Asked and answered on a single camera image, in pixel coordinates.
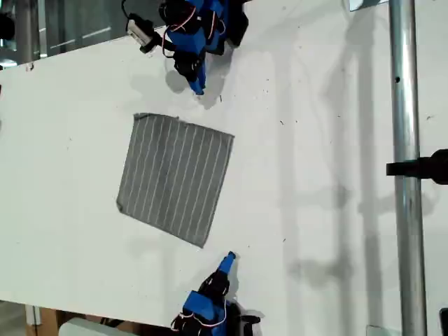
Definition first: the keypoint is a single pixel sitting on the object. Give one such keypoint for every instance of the grey white-striped towel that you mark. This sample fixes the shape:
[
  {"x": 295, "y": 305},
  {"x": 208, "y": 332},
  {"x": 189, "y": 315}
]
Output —
[{"x": 175, "y": 176}]

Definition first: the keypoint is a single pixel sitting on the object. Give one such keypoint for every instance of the black clamp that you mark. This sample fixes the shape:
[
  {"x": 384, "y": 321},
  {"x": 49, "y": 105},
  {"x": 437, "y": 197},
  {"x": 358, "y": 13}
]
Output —
[{"x": 420, "y": 167}]

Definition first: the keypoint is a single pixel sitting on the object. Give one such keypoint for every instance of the wooden table leg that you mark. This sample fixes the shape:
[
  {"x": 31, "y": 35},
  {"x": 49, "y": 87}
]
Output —
[{"x": 45, "y": 320}]

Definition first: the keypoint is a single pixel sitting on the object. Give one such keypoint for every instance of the steel post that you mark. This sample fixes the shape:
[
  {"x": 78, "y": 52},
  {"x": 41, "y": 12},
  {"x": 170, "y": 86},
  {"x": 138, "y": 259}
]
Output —
[{"x": 407, "y": 168}]

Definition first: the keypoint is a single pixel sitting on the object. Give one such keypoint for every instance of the white box under table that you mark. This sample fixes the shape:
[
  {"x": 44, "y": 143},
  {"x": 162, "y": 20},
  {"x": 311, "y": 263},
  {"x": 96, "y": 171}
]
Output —
[{"x": 91, "y": 327}]

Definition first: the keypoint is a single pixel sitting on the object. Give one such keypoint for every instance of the black round object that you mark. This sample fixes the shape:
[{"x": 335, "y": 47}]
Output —
[{"x": 6, "y": 26}]

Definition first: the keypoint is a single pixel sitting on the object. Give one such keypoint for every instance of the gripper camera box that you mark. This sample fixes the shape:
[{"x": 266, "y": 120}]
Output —
[
  {"x": 140, "y": 33},
  {"x": 250, "y": 323}
]

